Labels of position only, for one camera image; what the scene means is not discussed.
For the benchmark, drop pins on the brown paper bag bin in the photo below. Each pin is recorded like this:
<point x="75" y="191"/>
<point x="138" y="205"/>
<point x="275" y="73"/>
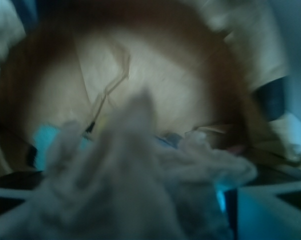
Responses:
<point x="205" y="63"/>

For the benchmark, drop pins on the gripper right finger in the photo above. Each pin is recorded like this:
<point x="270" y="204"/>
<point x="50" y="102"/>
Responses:
<point x="265" y="212"/>

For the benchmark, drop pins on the white paper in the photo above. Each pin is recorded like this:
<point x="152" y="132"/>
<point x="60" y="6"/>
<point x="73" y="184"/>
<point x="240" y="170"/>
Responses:
<point x="126" y="186"/>

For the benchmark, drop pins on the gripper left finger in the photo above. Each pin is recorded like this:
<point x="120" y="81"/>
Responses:
<point x="18" y="188"/>

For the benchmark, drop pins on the teal microfibre cloth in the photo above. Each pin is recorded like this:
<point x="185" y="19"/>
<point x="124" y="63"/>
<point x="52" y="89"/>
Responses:
<point x="44" y="145"/>

